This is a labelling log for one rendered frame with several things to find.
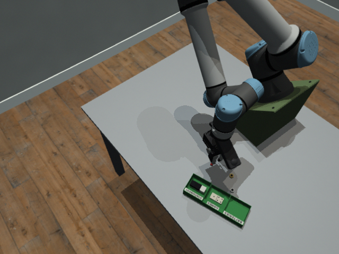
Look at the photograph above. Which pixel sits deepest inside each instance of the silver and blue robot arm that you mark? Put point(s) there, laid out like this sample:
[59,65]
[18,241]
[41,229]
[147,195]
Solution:
[282,47]

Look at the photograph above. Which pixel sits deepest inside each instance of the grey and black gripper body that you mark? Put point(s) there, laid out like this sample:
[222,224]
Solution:
[210,142]

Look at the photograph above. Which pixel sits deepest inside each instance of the beige domino tile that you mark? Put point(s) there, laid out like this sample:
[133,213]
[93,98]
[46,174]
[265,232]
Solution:
[216,198]

